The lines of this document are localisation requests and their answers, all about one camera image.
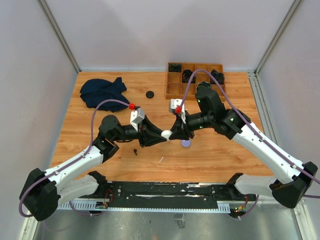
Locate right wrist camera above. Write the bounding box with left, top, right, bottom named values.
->
left=168, top=98, right=185, bottom=114

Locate rolled dark tie back-left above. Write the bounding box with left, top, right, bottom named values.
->
left=168, top=63, right=182, bottom=73

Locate aluminium frame rail left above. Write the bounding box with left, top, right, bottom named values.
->
left=36, top=0, right=81, bottom=73

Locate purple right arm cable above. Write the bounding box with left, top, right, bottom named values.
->
left=179, top=69, right=320, bottom=200

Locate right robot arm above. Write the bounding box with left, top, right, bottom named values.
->
left=168, top=88, right=318, bottom=209

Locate aluminium frame rail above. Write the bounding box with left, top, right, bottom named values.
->
left=247, top=0, right=304, bottom=144
left=36, top=0, right=81, bottom=73

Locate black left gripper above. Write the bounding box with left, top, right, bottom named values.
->
left=112, top=115, right=167, bottom=148

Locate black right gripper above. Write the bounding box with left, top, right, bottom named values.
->
left=168, top=110, right=214, bottom=141

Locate rolled blue yellow tie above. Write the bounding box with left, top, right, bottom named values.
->
left=196, top=81, right=212, bottom=92

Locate wooden divided tray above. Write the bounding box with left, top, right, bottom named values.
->
left=164, top=62, right=228, bottom=103

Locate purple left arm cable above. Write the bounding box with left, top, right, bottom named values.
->
left=18, top=99, right=132, bottom=217

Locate rolled dark tie right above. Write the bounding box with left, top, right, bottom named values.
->
left=211, top=69, right=225, bottom=85

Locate black round charging case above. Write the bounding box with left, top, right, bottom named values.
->
left=145, top=90, right=155, bottom=99

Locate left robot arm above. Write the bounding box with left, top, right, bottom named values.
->
left=18, top=112, right=172, bottom=222

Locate white round charging case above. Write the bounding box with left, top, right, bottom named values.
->
left=161, top=130, right=172, bottom=140

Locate purple round charging case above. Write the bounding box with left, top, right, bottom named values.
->
left=180, top=140, right=192, bottom=148

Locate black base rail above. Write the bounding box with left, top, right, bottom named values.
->
left=94, top=181, right=256, bottom=211

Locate aluminium frame rail right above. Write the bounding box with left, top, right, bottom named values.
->
left=247, top=0, right=304, bottom=144

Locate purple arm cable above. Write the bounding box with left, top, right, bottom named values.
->
left=179, top=69, right=320, bottom=200
left=18, top=99, right=132, bottom=217

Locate dark blue cloth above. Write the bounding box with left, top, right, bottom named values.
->
left=79, top=77, right=130, bottom=113

